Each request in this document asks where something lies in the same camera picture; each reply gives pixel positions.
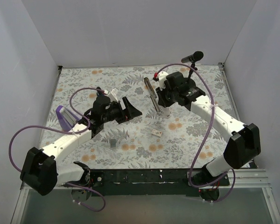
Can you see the floral table mat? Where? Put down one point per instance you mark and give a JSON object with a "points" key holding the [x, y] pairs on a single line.
{"points": [[181, 145]]}

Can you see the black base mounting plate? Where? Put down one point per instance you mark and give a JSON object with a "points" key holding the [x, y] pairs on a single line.
{"points": [[136, 182]]}

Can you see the grey staple strip stack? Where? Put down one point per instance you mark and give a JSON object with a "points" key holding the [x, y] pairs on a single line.
{"points": [[113, 143]]}

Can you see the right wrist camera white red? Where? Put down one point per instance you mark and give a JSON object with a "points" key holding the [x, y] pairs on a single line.
{"points": [[161, 77]]}

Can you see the black microphone on stand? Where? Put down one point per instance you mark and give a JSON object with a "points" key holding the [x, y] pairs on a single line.
{"points": [[195, 57]]}

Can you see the aluminium frame rail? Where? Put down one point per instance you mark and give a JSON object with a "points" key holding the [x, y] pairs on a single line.
{"points": [[246, 178]]}

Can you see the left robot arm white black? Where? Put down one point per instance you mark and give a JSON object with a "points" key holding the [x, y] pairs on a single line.
{"points": [[41, 170]]}

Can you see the purple stapler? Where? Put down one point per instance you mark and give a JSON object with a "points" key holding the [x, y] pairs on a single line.
{"points": [[67, 119]]}

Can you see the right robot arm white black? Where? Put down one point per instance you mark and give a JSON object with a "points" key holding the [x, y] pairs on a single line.
{"points": [[243, 141]]}

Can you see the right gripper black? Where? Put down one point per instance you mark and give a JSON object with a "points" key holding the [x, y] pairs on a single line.
{"points": [[162, 99]]}

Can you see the small staple box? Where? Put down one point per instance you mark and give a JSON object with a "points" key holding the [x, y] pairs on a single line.
{"points": [[156, 133]]}

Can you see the blue stapler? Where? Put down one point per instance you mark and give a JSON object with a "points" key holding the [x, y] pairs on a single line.
{"points": [[99, 91]]}

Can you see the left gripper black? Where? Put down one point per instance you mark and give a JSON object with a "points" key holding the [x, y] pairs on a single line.
{"points": [[125, 110]]}

